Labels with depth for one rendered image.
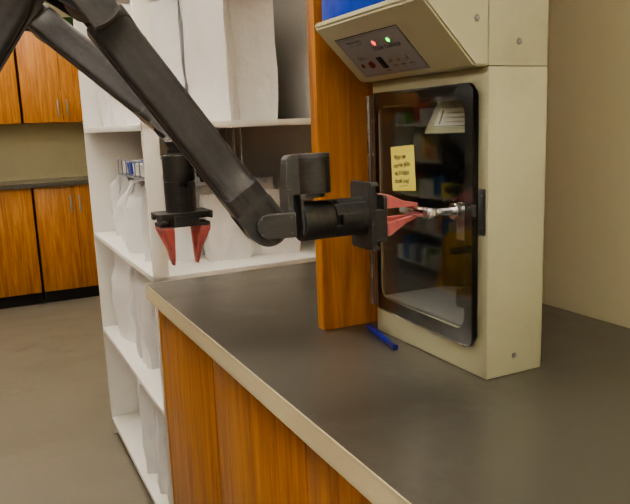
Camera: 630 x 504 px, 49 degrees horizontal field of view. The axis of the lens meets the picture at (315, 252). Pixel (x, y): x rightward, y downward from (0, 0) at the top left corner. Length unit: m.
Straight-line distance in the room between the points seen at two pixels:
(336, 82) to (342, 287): 0.39
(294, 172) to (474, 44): 0.31
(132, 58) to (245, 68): 1.41
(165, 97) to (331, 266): 0.54
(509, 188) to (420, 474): 0.46
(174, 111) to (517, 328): 0.61
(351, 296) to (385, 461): 0.57
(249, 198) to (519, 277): 0.44
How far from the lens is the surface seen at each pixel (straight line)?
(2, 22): 0.96
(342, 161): 1.32
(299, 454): 1.11
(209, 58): 2.19
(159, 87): 0.95
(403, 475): 0.83
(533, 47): 1.10
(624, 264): 1.45
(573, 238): 1.53
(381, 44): 1.13
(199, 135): 0.95
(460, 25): 1.01
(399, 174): 1.20
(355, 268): 1.36
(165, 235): 1.27
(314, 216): 0.98
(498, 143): 1.05
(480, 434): 0.93
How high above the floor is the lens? 1.34
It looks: 10 degrees down
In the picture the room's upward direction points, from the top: 2 degrees counter-clockwise
